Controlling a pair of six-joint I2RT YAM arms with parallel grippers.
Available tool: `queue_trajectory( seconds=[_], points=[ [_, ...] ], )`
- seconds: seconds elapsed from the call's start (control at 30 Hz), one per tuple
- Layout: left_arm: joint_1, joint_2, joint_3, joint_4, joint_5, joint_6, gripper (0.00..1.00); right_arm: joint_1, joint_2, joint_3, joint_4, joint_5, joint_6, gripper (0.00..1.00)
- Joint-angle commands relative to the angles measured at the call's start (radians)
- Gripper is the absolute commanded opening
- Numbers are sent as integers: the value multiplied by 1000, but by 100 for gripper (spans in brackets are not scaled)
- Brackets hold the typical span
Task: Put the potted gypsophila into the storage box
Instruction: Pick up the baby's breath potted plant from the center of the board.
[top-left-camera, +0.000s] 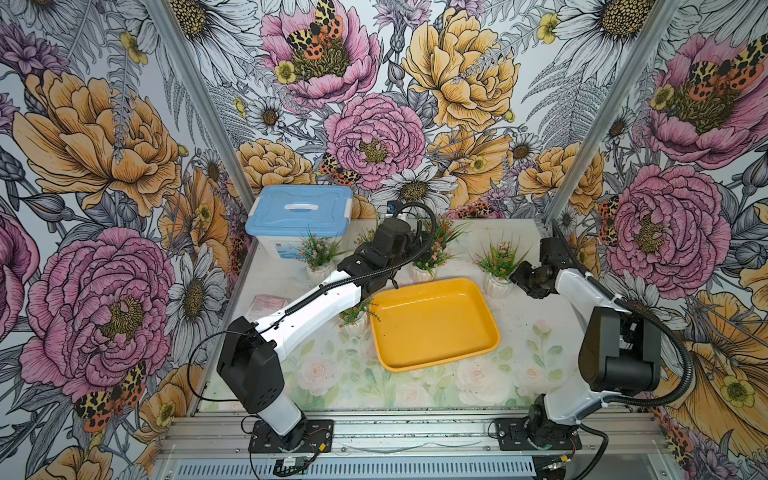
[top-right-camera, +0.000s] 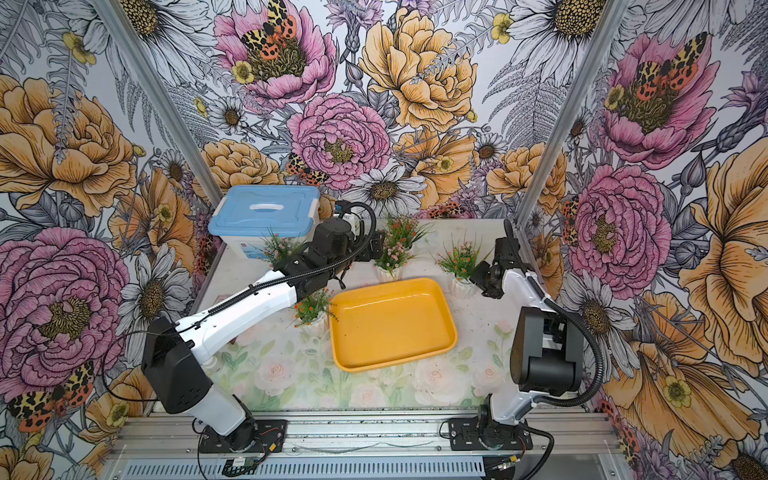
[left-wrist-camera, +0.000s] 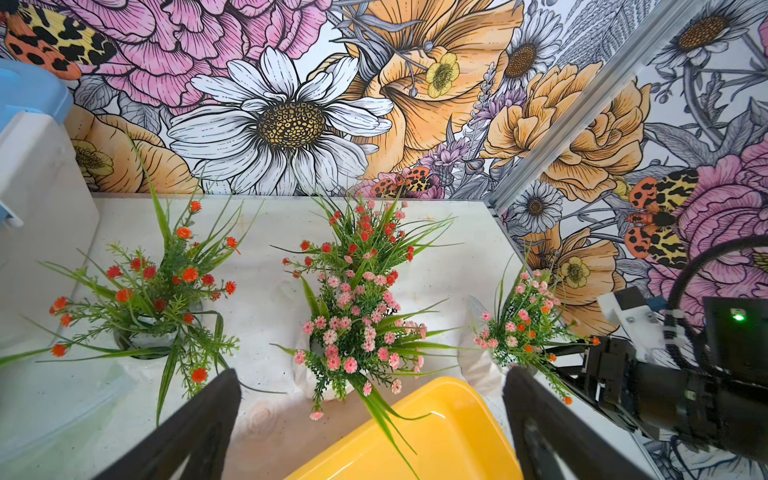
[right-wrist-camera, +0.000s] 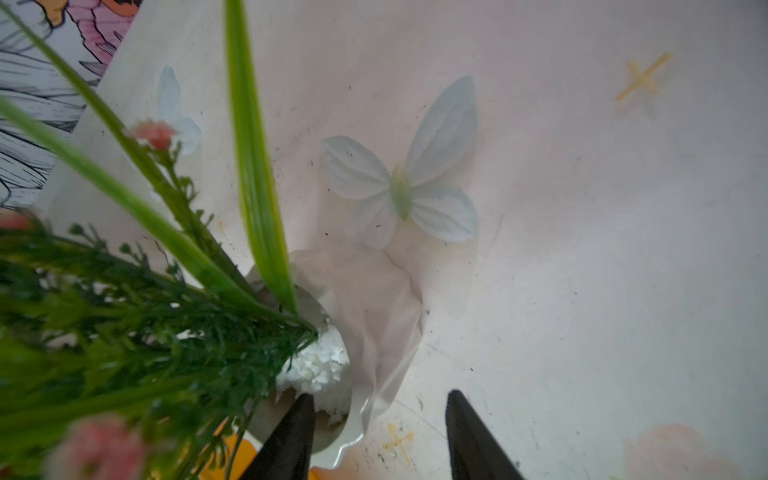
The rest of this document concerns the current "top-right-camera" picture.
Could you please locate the pink orange flower white pot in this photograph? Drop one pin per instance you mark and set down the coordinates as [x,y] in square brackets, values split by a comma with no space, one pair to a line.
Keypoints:
[459,261]

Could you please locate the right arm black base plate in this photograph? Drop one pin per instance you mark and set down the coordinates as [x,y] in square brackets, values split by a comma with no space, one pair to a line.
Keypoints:
[489,433]

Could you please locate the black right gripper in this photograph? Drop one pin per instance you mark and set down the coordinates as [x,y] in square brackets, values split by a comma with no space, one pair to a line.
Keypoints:
[478,276]

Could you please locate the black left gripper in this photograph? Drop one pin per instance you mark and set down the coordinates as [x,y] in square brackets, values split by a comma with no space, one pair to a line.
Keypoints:
[376,247]

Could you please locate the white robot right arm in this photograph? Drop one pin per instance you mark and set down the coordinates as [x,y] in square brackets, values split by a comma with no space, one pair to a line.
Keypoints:
[555,360]

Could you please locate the aluminium front rail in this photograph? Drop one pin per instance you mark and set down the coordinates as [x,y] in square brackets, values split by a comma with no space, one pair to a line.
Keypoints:
[384,444]

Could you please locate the yellow plastic tray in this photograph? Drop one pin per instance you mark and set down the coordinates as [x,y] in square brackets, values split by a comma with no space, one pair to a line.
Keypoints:
[390,324]

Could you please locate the aluminium corner post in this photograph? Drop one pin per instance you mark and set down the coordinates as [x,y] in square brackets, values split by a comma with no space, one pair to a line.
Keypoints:
[119,26]
[606,29]

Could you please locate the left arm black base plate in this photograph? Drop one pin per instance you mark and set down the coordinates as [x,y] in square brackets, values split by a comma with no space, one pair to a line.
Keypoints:
[251,437]

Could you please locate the right aluminium corner post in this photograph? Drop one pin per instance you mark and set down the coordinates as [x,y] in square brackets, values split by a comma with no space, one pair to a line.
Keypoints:
[606,29]

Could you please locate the left aluminium corner post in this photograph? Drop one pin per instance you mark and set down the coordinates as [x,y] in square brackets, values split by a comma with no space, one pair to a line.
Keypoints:
[119,26]

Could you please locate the red flower white pot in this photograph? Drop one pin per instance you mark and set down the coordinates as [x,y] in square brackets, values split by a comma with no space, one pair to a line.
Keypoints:
[404,231]

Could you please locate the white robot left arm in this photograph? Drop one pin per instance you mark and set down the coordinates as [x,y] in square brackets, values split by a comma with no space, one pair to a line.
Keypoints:
[175,351]

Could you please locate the light pink flower white pot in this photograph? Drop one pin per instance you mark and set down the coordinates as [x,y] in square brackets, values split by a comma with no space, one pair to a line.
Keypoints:
[389,266]

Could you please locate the blue lid white storage box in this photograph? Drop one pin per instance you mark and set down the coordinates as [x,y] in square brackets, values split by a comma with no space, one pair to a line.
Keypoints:
[249,215]

